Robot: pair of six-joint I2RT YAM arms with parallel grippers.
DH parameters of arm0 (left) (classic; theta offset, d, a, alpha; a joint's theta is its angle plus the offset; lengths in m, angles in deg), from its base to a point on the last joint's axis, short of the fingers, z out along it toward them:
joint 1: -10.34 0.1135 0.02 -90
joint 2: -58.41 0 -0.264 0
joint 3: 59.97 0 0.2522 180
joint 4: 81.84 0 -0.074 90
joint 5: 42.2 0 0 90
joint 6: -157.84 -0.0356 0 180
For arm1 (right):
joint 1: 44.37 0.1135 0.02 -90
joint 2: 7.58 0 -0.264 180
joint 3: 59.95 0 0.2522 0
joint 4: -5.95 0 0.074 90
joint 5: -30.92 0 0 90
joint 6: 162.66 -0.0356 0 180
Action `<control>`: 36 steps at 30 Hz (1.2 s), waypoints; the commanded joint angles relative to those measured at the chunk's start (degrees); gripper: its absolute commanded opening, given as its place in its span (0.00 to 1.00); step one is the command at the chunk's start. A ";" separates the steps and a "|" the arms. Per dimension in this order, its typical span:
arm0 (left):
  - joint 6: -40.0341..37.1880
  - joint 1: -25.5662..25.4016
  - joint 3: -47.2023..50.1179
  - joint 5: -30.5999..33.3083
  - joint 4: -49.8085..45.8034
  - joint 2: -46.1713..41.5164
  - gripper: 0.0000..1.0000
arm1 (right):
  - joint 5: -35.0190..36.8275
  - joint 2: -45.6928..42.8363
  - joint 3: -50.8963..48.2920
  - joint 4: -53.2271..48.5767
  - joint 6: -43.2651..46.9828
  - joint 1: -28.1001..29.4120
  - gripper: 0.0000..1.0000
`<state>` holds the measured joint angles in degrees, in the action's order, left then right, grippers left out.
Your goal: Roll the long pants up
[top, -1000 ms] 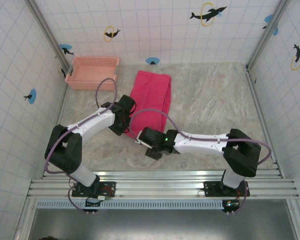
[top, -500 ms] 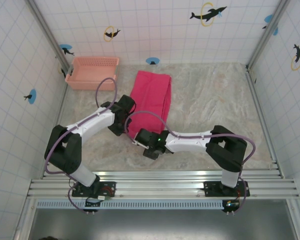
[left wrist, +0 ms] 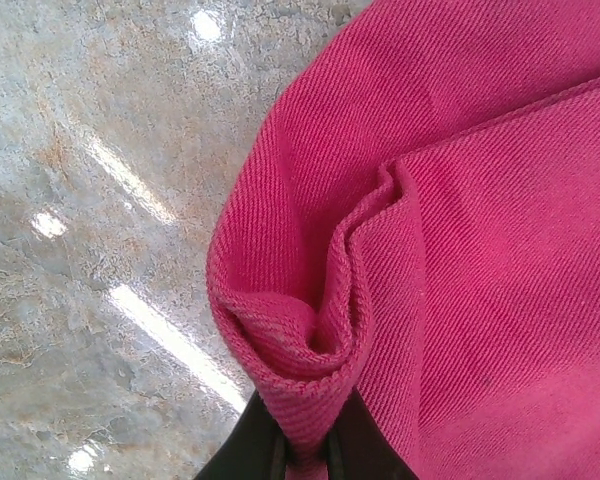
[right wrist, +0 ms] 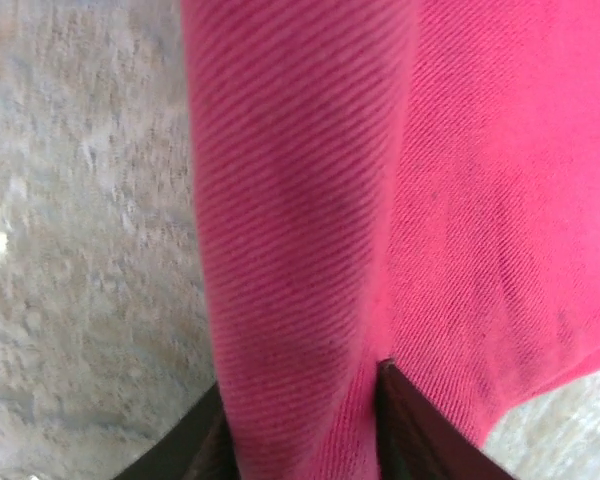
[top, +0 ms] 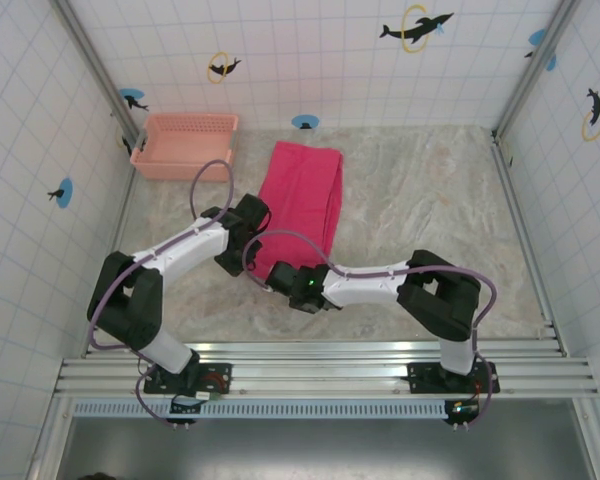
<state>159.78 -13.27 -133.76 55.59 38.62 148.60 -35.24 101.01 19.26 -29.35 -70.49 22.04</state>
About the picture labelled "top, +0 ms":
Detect magenta long pants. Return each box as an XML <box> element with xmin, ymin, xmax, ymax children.
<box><xmin>252</xmin><ymin>140</ymin><xmax>345</xmax><ymax>282</ymax></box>

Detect pink plastic basket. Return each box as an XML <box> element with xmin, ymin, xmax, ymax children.
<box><xmin>129</xmin><ymin>113</ymin><xmax>240</xmax><ymax>182</ymax></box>

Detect blue oval dolphin sticker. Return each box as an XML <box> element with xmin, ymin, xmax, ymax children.
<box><xmin>46</xmin><ymin>177</ymin><xmax>75</xmax><ymax>209</ymax></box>
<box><xmin>290</xmin><ymin>113</ymin><xmax>321</xmax><ymax>132</ymax></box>
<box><xmin>117</xmin><ymin>87</ymin><xmax>151</xmax><ymax>113</ymax></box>
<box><xmin>523</xmin><ymin>28</ymin><xmax>558</xmax><ymax>72</ymax></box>

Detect grey metal sheet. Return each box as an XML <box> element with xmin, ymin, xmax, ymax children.
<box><xmin>54</xmin><ymin>417</ymin><xmax>596</xmax><ymax>480</ymax></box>

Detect black connector board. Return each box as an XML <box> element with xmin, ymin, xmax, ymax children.
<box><xmin>443</xmin><ymin>397</ymin><xmax>481</xmax><ymax>431</ymax></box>
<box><xmin>167</xmin><ymin>394</ymin><xmax>202</xmax><ymax>431</ymax></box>

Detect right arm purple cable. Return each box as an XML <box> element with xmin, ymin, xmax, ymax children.
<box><xmin>242</xmin><ymin>229</ymin><xmax>497</xmax><ymax>429</ymax></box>

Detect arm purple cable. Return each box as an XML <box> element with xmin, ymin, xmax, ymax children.
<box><xmin>87</xmin><ymin>159</ymin><xmax>235</xmax><ymax>429</ymax></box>
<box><xmin>242</xmin><ymin>229</ymin><xmax>497</xmax><ymax>429</ymax></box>

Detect aluminium mounting rail frame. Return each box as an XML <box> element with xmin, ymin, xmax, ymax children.
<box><xmin>52</xmin><ymin>339</ymin><xmax>600</xmax><ymax>401</ymax></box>

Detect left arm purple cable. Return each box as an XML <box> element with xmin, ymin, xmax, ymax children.
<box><xmin>87</xmin><ymin>159</ymin><xmax>235</xmax><ymax>429</ymax></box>

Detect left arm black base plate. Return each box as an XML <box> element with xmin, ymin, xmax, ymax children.
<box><xmin>143</xmin><ymin>360</ymin><xmax>234</xmax><ymax>396</ymax></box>

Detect white slotted cable duct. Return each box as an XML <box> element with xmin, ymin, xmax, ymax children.
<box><xmin>72</xmin><ymin>399</ymin><xmax>454</xmax><ymax>420</ymax></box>

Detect aluminium side rail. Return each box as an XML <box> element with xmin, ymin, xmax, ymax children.
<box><xmin>82</xmin><ymin>143</ymin><xmax>144</xmax><ymax>358</ymax></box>
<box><xmin>490</xmin><ymin>130</ymin><xmax>569</xmax><ymax>358</ymax></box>

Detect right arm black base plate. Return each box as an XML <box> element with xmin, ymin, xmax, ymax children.
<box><xmin>407</xmin><ymin>360</ymin><xmax>501</xmax><ymax>396</ymax></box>

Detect dolphin yellow ring sticker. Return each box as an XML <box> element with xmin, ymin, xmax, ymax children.
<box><xmin>115</xmin><ymin>124</ymin><xmax>134</xmax><ymax>158</ymax></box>
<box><xmin>581</xmin><ymin>87</ymin><xmax>600</xmax><ymax>143</ymax></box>
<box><xmin>207</xmin><ymin>50</ymin><xmax>243</xmax><ymax>84</ymax></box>

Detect aluminium corner post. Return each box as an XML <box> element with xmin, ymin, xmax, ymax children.
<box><xmin>494</xmin><ymin>0</ymin><xmax>581</xmax><ymax>137</ymax></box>
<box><xmin>49</xmin><ymin>0</ymin><xmax>146</xmax><ymax>149</ymax></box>

